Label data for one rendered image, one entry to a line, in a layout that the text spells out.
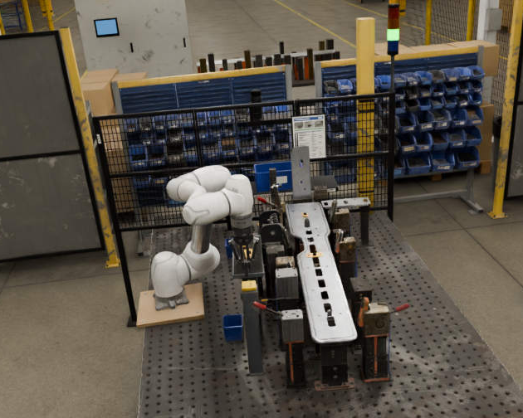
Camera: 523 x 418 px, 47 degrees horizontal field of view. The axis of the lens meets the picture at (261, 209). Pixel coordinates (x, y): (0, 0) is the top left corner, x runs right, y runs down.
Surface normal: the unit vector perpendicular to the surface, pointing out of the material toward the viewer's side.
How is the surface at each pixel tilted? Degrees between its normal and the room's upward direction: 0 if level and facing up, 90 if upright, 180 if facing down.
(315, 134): 90
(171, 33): 90
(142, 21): 90
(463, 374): 0
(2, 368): 0
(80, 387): 0
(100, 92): 90
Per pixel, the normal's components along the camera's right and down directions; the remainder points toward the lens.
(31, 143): 0.12, 0.44
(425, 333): -0.07, -0.91
